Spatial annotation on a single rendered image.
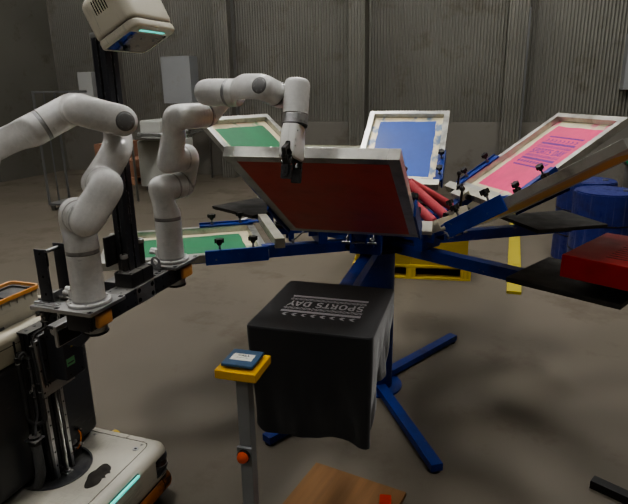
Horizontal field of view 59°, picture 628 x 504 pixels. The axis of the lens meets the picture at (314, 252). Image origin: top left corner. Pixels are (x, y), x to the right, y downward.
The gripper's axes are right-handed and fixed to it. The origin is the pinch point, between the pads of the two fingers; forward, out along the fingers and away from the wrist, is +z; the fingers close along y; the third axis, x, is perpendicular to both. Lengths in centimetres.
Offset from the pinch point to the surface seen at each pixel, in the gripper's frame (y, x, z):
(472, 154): -874, 39, -167
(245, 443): -8, -12, 82
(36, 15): -806, -858, -432
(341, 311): -46, 7, 42
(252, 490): -13, -10, 98
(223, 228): -137, -85, 12
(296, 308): -45, -10, 43
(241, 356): -2, -13, 54
